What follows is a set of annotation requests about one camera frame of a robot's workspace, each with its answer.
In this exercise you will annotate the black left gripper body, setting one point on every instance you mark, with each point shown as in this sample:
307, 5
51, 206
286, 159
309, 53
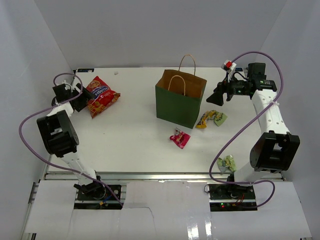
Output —
79, 100

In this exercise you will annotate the yellow candy packet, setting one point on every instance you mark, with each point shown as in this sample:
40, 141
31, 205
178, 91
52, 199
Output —
208, 115

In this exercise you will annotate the red cookie snack bag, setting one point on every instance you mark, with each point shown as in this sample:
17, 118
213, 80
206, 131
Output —
104, 96

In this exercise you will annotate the green candy wrapper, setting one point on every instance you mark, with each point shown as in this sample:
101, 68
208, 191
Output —
220, 118

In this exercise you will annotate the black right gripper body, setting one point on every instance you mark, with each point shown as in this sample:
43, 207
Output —
233, 88

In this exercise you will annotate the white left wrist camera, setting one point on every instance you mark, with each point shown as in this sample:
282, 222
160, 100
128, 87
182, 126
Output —
67, 86

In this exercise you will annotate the pink candy packet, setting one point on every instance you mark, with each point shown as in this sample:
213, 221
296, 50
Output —
180, 138

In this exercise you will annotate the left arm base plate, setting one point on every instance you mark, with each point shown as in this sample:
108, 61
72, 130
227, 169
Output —
94, 197

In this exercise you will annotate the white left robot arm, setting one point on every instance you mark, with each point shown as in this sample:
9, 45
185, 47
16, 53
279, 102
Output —
60, 137

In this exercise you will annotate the light green snack wrapper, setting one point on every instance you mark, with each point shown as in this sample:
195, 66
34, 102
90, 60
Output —
227, 164

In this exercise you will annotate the green paper bag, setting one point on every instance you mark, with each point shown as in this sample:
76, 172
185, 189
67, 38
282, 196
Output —
178, 96

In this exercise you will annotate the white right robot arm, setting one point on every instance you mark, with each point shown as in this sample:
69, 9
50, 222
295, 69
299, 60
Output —
274, 151

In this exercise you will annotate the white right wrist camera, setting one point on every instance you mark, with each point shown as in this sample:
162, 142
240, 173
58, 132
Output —
228, 66

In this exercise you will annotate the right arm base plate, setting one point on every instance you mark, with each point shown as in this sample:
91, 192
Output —
231, 198

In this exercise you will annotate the aluminium table rail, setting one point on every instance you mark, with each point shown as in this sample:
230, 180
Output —
134, 176

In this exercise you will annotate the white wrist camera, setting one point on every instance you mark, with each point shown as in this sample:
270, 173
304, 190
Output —
67, 86
228, 66

